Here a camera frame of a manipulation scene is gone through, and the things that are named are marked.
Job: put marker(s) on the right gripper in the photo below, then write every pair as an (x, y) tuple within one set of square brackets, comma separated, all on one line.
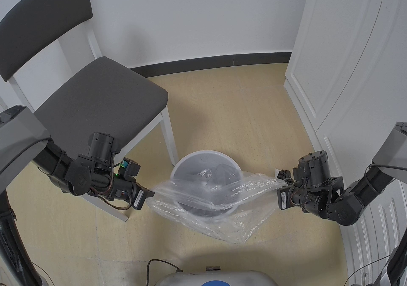
[(284, 198)]

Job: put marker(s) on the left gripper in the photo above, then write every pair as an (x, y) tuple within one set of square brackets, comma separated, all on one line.
[(125, 191)]

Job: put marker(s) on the clear plastic bag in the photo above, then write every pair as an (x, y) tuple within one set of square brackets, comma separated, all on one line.
[(235, 224)]

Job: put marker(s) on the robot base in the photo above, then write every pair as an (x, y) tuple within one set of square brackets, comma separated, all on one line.
[(216, 278)]

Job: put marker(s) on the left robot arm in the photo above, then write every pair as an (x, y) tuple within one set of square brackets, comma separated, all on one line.
[(19, 138)]

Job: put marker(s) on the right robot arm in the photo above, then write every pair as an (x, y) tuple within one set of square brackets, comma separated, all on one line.
[(353, 202)]

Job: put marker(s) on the white trash bin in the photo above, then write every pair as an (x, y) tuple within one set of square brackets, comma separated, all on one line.
[(203, 160)]

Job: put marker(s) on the grey and white chair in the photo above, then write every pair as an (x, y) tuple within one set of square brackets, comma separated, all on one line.
[(95, 97)]

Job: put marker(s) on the white wardrobe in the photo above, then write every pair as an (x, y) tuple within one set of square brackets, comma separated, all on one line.
[(349, 55)]

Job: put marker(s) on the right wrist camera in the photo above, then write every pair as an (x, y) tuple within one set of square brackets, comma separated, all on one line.
[(295, 173)]

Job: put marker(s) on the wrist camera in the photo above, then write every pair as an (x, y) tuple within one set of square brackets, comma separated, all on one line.
[(295, 173), (132, 168)]

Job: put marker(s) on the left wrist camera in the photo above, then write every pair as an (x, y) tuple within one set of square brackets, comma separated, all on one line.
[(132, 168)]

